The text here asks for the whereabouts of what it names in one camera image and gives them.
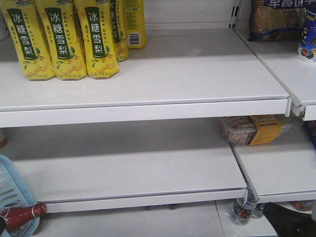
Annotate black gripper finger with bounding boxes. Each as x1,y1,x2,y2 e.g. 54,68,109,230
263,202,316,237

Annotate red coca-cola aluminium bottle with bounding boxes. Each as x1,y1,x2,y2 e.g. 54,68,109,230
0,203,47,232

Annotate light blue plastic basket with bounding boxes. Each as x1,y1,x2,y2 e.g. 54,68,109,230
0,155,40,237

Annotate clear water bottle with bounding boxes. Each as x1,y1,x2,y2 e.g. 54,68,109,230
230,188,258,226

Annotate wrapped bread loaf package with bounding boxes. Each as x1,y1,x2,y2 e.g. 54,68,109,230
220,115,300,146

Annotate white store shelving unit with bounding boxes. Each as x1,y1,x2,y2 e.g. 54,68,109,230
0,0,316,237

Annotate blue round cookie tub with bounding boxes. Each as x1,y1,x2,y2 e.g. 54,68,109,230
297,7,316,65

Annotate biscuit package brown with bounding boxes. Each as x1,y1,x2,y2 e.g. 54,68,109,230
249,0,306,41

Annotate yellow pear drink bottle right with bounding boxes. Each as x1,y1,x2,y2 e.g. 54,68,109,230
74,0,120,79

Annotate yellow pear drink bottle middle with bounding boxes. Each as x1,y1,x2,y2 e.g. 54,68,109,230
34,0,87,80

